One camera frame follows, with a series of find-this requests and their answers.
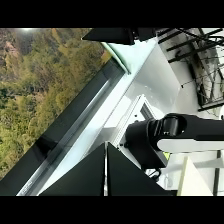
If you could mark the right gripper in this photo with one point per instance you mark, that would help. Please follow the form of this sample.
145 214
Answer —
146 33

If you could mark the silver frame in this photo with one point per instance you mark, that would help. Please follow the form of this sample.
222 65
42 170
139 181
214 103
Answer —
90 116

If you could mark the light green shirt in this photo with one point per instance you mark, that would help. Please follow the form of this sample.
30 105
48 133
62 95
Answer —
116 55

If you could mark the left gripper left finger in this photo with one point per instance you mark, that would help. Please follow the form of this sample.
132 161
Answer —
86 176

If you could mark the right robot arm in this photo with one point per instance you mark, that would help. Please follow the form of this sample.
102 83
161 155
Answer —
143 140

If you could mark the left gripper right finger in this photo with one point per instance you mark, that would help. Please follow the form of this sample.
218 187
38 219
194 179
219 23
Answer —
126 176

